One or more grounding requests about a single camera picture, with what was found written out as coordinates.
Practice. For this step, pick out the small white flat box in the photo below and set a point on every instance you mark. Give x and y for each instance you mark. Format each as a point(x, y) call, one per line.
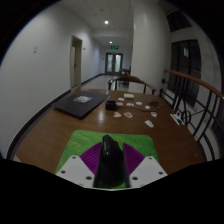
point(129, 96)

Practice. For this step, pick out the small black box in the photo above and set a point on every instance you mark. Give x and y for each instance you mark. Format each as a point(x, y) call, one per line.
point(111, 105)

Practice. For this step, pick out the small dark transom window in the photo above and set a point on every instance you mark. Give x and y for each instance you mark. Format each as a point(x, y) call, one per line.
point(178, 20)

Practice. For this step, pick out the small beige card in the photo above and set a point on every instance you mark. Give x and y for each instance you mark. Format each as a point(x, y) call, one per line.
point(128, 115)
point(117, 114)

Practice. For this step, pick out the glass double door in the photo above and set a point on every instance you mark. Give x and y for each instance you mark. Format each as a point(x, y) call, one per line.
point(114, 63)

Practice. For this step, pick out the small red white card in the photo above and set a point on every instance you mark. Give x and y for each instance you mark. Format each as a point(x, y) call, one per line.
point(153, 114)

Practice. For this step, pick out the white side door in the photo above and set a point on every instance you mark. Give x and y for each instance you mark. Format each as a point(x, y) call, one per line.
point(76, 63)

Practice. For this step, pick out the ceiling lights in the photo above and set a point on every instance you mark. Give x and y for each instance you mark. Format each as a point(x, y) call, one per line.
point(106, 22)

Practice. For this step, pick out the black closed laptop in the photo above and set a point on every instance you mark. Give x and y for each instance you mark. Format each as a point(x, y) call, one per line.
point(80, 105)

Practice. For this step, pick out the white notepad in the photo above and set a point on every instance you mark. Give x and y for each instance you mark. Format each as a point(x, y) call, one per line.
point(176, 119)

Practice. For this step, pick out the black railing with wooden handrail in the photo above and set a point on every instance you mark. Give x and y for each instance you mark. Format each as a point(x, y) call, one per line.
point(190, 78)

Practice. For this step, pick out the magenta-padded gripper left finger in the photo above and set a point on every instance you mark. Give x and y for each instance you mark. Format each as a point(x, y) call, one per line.
point(73, 170)

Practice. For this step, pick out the green mouse pad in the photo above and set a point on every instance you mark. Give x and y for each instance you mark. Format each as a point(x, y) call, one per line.
point(86, 138)

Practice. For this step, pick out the black computer mouse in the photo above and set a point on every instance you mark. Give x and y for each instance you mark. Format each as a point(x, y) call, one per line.
point(111, 163)

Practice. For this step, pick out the green exit sign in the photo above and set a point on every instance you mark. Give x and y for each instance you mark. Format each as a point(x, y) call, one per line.
point(114, 47)

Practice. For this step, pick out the large dark window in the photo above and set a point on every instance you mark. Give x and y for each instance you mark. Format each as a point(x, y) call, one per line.
point(185, 71)

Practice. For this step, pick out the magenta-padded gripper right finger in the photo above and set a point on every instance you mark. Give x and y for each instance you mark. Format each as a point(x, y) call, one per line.
point(148, 170)

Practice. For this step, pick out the wooden armchair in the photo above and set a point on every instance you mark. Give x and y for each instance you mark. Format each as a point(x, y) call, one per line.
point(131, 78)

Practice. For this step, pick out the white wall switch plate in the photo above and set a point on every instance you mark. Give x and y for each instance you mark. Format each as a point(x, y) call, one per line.
point(35, 49)

